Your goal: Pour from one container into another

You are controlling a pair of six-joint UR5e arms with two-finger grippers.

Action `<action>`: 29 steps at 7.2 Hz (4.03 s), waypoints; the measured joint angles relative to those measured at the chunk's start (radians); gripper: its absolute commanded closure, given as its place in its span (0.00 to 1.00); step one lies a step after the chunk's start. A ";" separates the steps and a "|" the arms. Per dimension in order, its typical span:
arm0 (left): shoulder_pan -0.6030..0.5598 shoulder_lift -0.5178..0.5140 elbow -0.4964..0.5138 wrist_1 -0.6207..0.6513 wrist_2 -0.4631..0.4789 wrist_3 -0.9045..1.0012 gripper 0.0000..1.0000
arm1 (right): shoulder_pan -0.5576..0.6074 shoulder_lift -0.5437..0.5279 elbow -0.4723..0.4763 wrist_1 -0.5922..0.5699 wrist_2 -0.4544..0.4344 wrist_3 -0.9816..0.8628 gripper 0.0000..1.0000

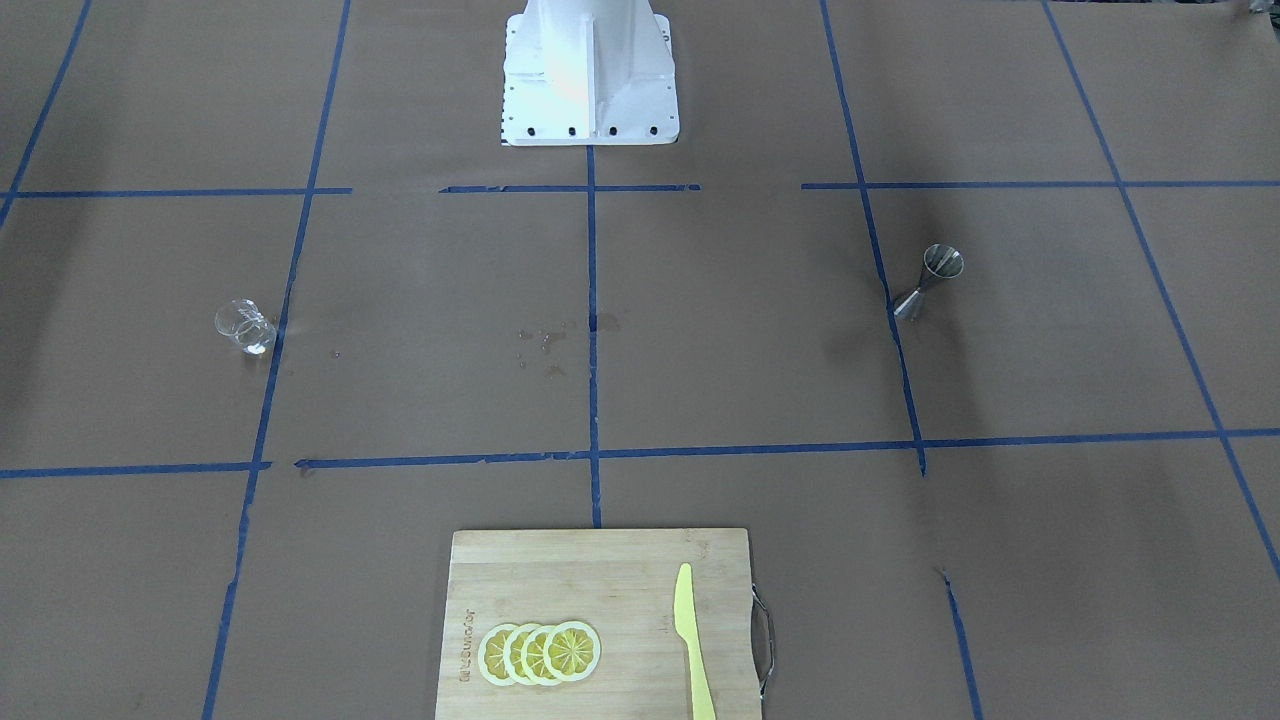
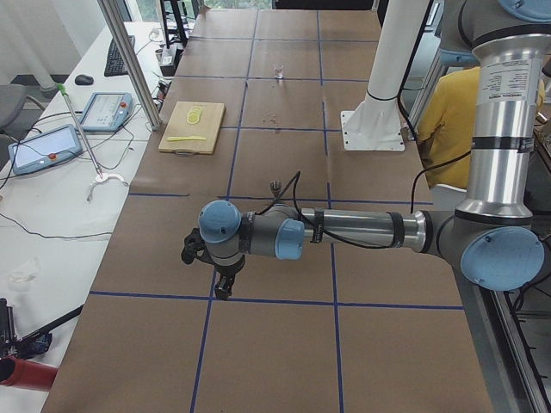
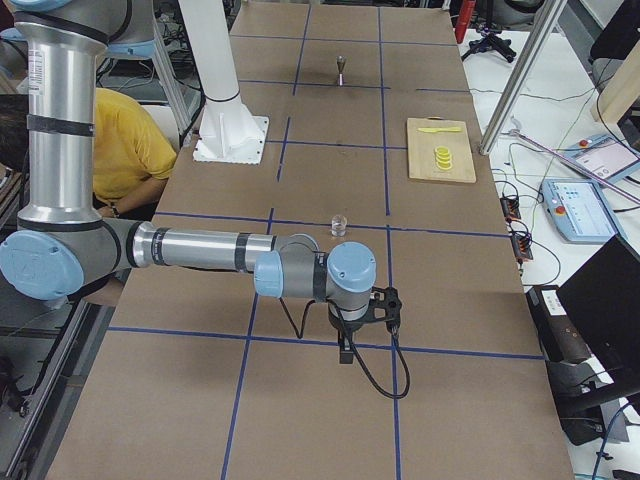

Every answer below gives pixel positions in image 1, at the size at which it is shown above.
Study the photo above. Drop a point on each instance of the yellow plastic knife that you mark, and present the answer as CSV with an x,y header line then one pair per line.
x,y
685,618

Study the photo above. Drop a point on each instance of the lemon slice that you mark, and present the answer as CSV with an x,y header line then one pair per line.
x,y
513,653
533,657
572,651
493,655

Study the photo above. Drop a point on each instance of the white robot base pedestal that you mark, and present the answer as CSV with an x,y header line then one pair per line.
x,y
582,73

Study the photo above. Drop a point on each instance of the steel double jigger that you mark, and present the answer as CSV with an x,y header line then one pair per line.
x,y
940,263

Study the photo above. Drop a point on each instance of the clear glass measuring cup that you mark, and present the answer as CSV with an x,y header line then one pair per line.
x,y
244,324

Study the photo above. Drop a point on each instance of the bamboo cutting board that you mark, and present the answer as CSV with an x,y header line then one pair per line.
x,y
621,581

